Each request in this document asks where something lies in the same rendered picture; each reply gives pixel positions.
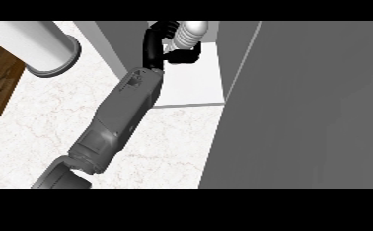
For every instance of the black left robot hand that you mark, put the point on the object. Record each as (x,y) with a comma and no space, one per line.
(150,50)

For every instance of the white ribbed water bottle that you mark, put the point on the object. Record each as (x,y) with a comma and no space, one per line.
(190,32)

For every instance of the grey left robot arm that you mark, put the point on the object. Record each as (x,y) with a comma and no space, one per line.
(124,110)

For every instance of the grey cabinet with white shelf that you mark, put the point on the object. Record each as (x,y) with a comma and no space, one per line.
(193,80)

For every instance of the grey cabinet door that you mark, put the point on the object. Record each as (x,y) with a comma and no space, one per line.
(301,110)

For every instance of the white cylindrical appliance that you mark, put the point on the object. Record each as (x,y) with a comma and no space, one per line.
(35,45)

